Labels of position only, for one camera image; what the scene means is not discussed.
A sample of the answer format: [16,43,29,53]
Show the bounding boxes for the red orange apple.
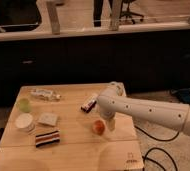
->
[92,120,105,135]

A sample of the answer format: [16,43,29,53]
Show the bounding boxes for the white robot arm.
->
[97,82,190,136]

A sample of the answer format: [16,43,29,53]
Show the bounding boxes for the white paper cup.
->
[15,113,35,132]

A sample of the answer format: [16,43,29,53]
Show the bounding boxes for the dark snack bar wrapper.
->
[81,93,98,113]

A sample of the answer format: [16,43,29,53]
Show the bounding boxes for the white square sponge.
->
[38,113,58,126]

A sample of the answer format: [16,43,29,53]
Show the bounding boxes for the blue black object on floor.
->
[170,88,190,105]

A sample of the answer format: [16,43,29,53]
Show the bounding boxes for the black office chair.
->
[119,0,144,24]

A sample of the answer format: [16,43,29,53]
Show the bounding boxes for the black cable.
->
[134,124,182,171]

